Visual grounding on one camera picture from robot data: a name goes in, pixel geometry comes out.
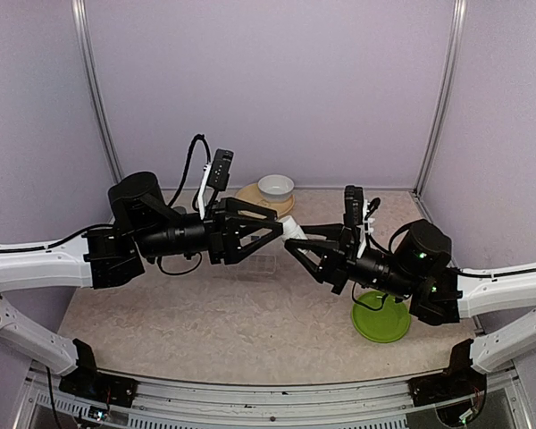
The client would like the beige round plate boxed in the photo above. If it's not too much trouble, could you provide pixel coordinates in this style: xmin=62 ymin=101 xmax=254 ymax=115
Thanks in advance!
xmin=235 ymin=183 xmax=295 ymax=218

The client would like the aluminium frame post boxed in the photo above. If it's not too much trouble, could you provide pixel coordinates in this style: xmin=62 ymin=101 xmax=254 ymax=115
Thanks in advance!
xmin=414 ymin=0 xmax=468 ymax=199
xmin=71 ymin=0 xmax=124 ymax=184

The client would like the clear plastic pill organizer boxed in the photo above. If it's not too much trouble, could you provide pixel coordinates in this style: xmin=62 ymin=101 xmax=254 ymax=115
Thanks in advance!
xmin=242 ymin=255 xmax=278 ymax=277

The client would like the front aluminium rail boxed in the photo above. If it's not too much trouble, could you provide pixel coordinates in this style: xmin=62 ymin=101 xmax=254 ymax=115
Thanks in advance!
xmin=15 ymin=355 xmax=526 ymax=429

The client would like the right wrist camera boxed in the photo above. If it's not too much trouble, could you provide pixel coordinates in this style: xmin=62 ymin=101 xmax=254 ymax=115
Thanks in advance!
xmin=343 ymin=185 xmax=381 ymax=244

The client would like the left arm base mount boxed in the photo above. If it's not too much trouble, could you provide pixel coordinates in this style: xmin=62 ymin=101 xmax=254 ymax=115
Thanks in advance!
xmin=59 ymin=339 xmax=138 ymax=408

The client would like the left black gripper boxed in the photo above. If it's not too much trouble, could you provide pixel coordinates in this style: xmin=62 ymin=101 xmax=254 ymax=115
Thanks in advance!
xmin=134 ymin=197 xmax=284 ymax=265

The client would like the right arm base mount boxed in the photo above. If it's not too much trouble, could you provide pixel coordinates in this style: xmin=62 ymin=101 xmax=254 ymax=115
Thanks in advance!
xmin=407 ymin=339 xmax=487 ymax=407

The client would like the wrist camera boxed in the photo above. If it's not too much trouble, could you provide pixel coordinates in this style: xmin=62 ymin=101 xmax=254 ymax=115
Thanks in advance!
xmin=194 ymin=148 xmax=236 ymax=220
xmin=343 ymin=185 xmax=381 ymax=244

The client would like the left aluminium frame post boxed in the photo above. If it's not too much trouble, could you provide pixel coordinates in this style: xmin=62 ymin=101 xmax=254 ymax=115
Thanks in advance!
xmin=71 ymin=0 xmax=124 ymax=184

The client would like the small white pill bottle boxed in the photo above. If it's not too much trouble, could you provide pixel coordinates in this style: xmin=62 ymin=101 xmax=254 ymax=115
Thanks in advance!
xmin=280 ymin=215 xmax=306 ymax=241

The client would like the white ceramic bowl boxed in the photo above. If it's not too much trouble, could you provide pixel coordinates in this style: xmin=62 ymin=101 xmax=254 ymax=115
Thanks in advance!
xmin=257 ymin=174 xmax=295 ymax=202

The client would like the right aluminium frame post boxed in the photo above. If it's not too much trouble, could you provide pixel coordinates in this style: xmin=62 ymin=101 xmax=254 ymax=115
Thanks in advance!
xmin=414 ymin=0 xmax=468 ymax=199

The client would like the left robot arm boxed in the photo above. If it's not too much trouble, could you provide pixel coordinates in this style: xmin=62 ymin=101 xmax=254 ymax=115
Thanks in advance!
xmin=0 ymin=172 xmax=283 ymax=398

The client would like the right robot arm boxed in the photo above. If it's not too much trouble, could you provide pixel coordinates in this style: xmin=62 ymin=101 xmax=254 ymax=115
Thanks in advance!
xmin=282 ymin=216 xmax=536 ymax=397

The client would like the green round plate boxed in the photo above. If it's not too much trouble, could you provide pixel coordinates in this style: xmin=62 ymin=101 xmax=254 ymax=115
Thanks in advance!
xmin=351 ymin=290 xmax=411 ymax=344

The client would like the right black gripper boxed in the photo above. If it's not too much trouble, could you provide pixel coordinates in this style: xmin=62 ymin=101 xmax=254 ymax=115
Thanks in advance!
xmin=285 ymin=223 xmax=420 ymax=301

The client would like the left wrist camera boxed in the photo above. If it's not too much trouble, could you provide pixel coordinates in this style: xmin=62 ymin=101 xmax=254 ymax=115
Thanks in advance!
xmin=194 ymin=148 xmax=236 ymax=220

